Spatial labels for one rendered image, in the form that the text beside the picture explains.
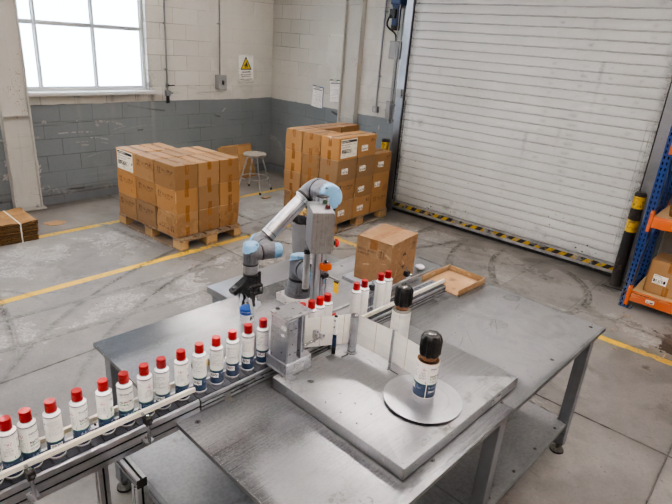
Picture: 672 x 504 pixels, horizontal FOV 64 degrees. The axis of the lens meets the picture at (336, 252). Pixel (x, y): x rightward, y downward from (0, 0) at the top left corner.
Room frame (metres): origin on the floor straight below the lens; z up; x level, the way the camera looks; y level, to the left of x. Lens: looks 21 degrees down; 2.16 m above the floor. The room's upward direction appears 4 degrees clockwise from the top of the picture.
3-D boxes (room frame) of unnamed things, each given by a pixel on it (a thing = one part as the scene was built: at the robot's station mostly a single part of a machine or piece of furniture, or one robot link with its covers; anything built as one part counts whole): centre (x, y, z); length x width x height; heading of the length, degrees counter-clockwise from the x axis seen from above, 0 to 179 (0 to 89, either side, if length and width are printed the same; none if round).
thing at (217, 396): (2.29, -0.06, 0.85); 1.65 x 0.11 x 0.05; 137
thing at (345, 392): (1.89, -0.30, 0.86); 0.80 x 0.67 x 0.05; 137
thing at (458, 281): (3.02, -0.73, 0.85); 0.30 x 0.26 x 0.04; 137
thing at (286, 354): (1.91, 0.16, 1.01); 0.14 x 0.13 x 0.26; 137
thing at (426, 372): (1.75, -0.38, 1.04); 0.09 x 0.09 x 0.29
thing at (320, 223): (2.27, 0.08, 1.38); 0.17 x 0.10 x 0.19; 12
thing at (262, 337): (1.93, 0.27, 0.98); 0.05 x 0.05 x 0.20
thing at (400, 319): (2.15, -0.31, 1.03); 0.09 x 0.09 x 0.30
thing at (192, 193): (5.81, 1.82, 0.45); 1.20 x 0.84 x 0.89; 52
